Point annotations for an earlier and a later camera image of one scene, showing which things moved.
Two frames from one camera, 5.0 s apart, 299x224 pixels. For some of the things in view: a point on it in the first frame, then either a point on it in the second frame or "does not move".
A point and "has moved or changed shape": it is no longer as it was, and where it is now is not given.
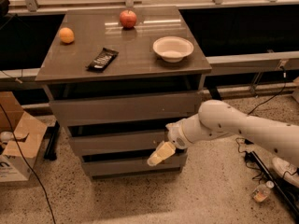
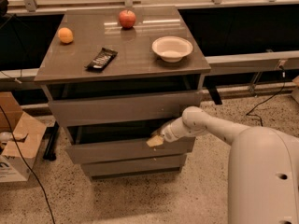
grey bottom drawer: [172, 164] does not move
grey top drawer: [124, 108] does not move
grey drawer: [126, 142] has moved or changed shape
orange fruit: [66, 35] does not move
